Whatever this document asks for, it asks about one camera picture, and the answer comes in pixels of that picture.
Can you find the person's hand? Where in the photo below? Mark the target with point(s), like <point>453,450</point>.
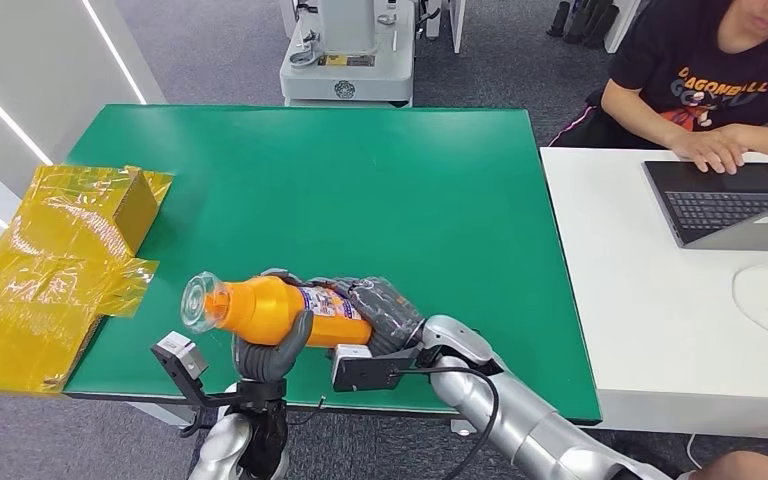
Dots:
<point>712,149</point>

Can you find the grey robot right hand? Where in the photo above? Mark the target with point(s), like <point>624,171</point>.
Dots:
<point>387,318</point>

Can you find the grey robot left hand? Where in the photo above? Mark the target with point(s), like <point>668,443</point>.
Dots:
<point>265,361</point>

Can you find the orange plastic bottle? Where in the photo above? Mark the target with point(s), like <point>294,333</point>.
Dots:
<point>265,311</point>

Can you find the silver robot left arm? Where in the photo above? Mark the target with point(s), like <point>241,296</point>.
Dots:
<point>215,444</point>

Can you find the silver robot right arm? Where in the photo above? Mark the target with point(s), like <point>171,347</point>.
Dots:
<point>530,424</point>

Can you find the white robot base machine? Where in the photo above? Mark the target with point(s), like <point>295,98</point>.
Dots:
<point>351,60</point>

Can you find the dark grey laptop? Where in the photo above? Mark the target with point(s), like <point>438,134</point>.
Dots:
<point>708,205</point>

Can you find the person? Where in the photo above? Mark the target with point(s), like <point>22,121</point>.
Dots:
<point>689,66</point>

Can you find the green table mat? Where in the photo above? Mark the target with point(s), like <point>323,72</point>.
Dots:
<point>357,199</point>

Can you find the white table foot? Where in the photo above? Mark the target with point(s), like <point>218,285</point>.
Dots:
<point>465,427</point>

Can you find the black cylindrical objects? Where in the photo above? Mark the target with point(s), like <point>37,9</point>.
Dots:
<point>586,23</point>

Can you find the yellow taped cardboard box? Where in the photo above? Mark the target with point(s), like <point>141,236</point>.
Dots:
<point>59,265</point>

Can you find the person's knee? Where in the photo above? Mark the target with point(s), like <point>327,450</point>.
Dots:
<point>748,467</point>

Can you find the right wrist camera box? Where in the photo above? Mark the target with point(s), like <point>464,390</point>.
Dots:
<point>364,374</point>

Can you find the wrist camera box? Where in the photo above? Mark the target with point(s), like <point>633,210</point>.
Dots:
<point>182,354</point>
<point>364,374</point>

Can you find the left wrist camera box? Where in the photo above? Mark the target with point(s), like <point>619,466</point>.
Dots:
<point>182,354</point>

